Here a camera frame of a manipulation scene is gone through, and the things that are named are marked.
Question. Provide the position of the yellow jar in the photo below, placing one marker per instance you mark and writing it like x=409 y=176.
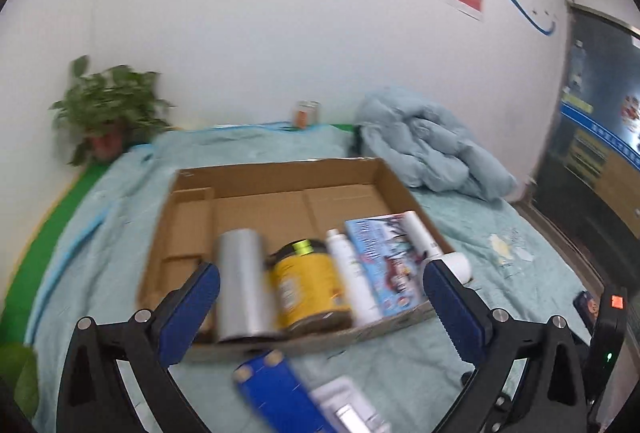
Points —
x=305 y=283

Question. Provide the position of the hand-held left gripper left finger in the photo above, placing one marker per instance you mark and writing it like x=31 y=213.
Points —
x=192 y=308

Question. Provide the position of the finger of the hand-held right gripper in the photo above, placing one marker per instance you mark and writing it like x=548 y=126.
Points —
x=585 y=313

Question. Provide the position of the blue flat board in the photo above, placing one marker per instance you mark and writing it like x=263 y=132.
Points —
x=275 y=388

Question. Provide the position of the silver metal cylinder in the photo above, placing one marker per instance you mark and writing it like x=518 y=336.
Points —
x=245 y=283

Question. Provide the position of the light blue duvet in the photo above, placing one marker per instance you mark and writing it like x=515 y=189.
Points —
x=425 y=143

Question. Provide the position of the white spray bottle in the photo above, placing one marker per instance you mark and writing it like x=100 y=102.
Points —
x=352 y=278

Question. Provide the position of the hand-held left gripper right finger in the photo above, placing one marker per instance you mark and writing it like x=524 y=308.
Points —
x=455 y=318

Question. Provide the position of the light blue sheet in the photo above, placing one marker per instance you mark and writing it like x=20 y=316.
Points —
x=100 y=208

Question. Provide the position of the large-leaved green plant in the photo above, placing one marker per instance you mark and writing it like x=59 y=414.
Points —
x=22 y=378

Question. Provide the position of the pale green blanket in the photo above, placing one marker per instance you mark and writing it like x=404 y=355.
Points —
x=115 y=233

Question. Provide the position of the green mat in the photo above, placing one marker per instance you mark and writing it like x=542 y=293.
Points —
x=35 y=243

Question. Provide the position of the white tubular bottle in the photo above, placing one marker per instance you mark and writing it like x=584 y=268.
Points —
x=425 y=238

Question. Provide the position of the clear package with silver item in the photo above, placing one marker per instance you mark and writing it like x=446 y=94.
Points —
x=350 y=405

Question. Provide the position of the clear jar with orange contents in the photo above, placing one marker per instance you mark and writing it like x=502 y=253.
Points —
x=305 y=114

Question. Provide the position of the potted plant in red pot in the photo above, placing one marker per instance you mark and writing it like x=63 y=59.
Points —
x=112 y=105

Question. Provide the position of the dark notice board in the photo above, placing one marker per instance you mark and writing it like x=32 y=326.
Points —
x=595 y=128

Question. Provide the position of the colourful picture box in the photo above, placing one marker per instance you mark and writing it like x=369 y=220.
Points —
x=387 y=263

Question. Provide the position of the shallow cardboard box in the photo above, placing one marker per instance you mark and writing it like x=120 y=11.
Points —
x=280 y=203

